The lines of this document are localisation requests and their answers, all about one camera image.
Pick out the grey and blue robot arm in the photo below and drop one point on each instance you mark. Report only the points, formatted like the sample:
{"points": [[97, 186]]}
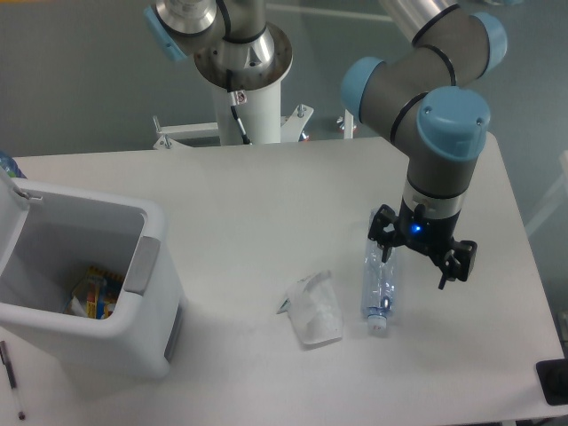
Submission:
{"points": [[420, 104]]}

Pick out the white trash can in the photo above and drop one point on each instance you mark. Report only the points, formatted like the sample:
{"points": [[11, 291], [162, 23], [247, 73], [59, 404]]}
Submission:
{"points": [[50, 236]]}

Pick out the clear plastic water bottle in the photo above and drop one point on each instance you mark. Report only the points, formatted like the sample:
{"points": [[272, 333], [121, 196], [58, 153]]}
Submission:
{"points": [[379, 288]]}

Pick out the blue bottle at left edge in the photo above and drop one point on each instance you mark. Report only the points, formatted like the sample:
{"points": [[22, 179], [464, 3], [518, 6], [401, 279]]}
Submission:
{"points": [[10, 166]]}

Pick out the black device at table edge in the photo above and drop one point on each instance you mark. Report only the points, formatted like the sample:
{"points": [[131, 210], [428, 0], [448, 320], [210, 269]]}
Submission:
{"points": [[553, 380]]}

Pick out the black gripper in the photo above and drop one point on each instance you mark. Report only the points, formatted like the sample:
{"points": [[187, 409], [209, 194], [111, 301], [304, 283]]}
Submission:
{"points": [[431, 237]]}

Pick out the black pen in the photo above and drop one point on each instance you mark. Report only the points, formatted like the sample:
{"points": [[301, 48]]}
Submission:
{"points": [[7, 362]]}

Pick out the colourful trash in bin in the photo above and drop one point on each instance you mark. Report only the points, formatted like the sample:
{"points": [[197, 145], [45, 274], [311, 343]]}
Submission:
{"points": [[95, 295]]}

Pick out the white plastic bag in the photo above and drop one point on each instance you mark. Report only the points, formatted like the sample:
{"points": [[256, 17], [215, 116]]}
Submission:
{"points": [[313, 310]]}

